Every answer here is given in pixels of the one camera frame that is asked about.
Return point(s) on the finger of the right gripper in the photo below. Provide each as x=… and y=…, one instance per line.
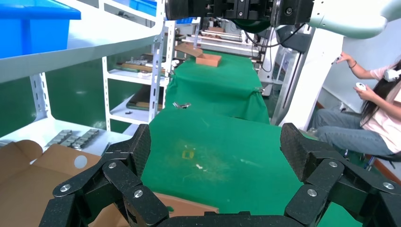
x=184, y=8

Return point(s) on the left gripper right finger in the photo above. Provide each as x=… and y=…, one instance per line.
x=332, y=181

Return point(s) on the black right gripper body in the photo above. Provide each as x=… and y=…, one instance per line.
x=250, y=11

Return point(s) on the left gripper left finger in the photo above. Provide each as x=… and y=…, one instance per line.
x=119, y=178

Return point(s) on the white handheld controller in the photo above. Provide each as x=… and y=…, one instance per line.
x=335, y=60
x=360, y=86

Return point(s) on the person left forearm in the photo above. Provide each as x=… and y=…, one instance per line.
x=388, y=108

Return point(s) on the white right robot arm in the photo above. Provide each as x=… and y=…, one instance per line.
x=354, y=15

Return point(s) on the person right forearm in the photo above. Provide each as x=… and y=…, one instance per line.
x=360, y=71

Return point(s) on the dark box on torso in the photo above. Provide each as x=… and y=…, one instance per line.
x=294, y=39

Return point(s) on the open brown cardboard box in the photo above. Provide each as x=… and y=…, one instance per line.
x=31, y=188
x=208, y=59

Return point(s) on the dark flat tray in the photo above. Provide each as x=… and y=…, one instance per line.
x=145, y=100

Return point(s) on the blue plastic tray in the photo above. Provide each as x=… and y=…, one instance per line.
x=31, y=28

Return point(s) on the person left hand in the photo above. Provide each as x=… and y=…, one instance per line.
x=367, y=94

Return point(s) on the person right hand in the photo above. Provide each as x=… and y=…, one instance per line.
x=344, y=58

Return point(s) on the blue storage bin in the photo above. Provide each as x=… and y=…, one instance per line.
x=144, y=6

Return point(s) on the seated woman pink shirt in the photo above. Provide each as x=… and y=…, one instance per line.
x=351, y=134

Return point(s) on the small metal clips group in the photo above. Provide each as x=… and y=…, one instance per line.
x=87, y=137

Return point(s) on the notched metal strip part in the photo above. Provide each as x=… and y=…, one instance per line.
x=59, y=137
x=71, y=142

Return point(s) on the white metal shelf rack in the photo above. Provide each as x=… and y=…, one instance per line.
x=156, y=78

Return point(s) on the brown flat boards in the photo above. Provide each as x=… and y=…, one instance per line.
x=137, y=67

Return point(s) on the silver binder clip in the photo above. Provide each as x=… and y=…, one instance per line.
x=259, y=90
x=181, y=105

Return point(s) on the green table cloth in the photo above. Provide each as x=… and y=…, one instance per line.
x=219, y=156
x=219, y=84

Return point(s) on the small white paper scrap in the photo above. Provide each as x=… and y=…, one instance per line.
x=199, y=166

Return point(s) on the white robot torso column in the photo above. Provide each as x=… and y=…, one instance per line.
x=307, y=81

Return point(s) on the white metal shelf board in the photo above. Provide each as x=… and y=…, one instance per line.
x=94, y=37

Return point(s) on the white low shelf board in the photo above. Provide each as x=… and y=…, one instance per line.
x=37, y=128

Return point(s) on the white slotted shelf upright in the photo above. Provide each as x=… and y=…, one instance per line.
x=40, y=97

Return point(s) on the white VR headset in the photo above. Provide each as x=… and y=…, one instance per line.
x=393, y=75

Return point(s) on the white roller rail rack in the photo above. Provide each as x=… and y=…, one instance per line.
x=219, y=40

